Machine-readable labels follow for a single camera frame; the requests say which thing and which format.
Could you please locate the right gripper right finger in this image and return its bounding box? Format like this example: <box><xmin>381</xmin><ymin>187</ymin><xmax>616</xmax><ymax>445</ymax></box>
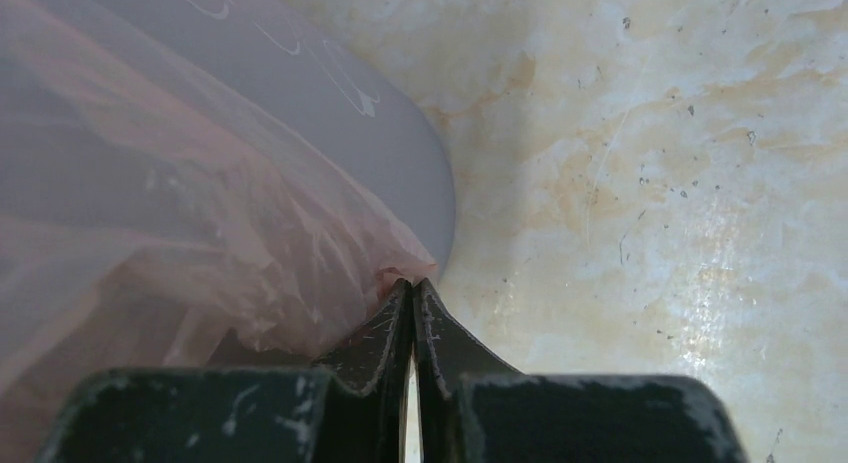
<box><xmin>412</xmin><ymin>281</ymin><xmax>747</xmax><ymax>462</ymax></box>

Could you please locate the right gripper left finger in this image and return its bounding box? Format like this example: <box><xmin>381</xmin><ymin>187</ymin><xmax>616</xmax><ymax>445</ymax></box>
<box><xmin>36</xmin><ymin>280</ymin><xmax>412</xmax><ymax>462</ymax></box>

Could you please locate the grey plastic trash bin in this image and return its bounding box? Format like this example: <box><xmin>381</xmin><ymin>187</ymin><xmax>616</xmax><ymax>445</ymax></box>
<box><xmin>94</xmin><ymin>0</ymin><xmax>456</xmax><ymax>267</ymax></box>

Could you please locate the translucent pink trash bag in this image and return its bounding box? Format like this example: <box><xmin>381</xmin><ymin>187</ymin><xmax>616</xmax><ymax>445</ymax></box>
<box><xmin>1</xmin><ymin>0</ymin><xmax>440</xmax><ymax>462</ymax></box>

